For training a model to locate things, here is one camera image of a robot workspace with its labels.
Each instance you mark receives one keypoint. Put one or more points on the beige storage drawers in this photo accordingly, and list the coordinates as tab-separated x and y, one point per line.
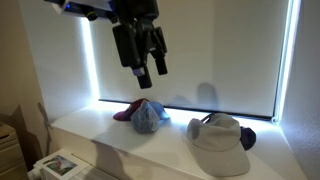
11	153

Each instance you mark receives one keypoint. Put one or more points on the light blue denim cap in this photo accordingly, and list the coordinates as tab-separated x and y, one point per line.
146	120

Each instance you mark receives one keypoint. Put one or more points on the maroon baseball cap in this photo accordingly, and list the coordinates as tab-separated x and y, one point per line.
128	112

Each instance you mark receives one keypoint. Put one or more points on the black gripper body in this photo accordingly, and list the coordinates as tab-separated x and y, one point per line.
136	10

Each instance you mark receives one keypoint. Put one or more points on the navy cap with yellow logo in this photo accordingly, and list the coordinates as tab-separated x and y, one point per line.
248	137

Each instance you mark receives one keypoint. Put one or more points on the black blind bottom rail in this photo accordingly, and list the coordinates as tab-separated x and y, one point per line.
200	110

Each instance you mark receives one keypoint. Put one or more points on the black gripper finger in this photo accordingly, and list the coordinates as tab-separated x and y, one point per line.
159	46
126	46

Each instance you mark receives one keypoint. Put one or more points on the white framed picture card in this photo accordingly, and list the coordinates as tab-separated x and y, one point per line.
60	165

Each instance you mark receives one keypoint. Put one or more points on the white roller window blind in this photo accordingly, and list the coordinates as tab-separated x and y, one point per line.
206	53

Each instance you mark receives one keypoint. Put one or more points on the white baseball cap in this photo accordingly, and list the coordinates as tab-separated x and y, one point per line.
216	143

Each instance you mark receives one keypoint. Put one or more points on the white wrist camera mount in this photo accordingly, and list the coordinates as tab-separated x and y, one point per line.
86	6

